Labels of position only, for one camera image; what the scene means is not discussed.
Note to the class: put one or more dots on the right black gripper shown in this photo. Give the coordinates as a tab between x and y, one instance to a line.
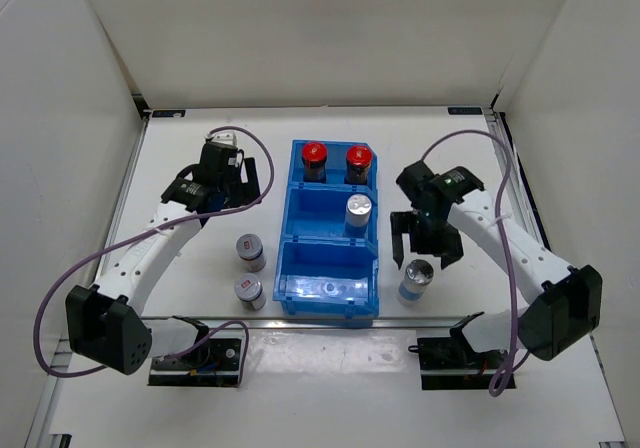
404	222

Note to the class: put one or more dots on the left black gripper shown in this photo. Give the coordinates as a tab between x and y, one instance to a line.
245	192

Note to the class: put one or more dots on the red-lid sauce jar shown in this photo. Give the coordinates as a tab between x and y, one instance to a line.
314	157
358	163

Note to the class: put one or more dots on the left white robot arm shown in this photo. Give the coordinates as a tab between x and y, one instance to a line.
104	320

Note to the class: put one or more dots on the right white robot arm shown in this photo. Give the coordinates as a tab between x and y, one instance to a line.
563	302

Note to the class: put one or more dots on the middle blue storage bin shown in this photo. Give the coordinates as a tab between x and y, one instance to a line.
320	214

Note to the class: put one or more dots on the blue storage bin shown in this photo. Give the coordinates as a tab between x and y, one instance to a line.
335	167
320	214
329	279

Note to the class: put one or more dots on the far blue storage bin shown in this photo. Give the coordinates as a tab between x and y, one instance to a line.
335	167

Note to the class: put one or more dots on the left near silver-lid jar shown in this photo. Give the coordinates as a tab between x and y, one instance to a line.
249	291

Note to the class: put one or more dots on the near blue storage bin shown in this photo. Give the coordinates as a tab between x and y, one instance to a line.
329	279

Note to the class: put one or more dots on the left blue corner label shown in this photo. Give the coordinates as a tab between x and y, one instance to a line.
168	113

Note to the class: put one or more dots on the blue corner label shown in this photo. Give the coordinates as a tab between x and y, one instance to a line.
168	113
464	111

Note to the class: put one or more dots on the right blue corner label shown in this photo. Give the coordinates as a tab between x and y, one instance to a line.
464	111

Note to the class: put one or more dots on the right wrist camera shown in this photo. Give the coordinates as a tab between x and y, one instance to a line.
414	181

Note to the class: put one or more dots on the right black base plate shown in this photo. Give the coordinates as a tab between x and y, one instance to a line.
443	366

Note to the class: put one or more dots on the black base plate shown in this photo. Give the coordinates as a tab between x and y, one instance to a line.
443	366
217	364

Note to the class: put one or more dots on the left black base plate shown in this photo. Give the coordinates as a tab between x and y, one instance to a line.
217	364

